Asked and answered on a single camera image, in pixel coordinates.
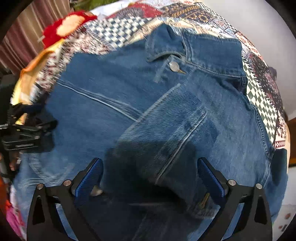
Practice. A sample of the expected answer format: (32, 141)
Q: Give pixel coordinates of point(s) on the patchwork patterned bedspread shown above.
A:
(138, 20)

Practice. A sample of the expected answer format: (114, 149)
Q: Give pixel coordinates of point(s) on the colourful fleece blanket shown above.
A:
(57, 32)

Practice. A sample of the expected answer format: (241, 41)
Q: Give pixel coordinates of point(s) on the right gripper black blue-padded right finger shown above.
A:
(244, 211)

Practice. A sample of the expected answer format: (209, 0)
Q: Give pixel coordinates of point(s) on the blue denim jacket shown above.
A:
(149, 111)

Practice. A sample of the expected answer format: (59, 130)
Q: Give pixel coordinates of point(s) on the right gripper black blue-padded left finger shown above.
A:
(50, 204)

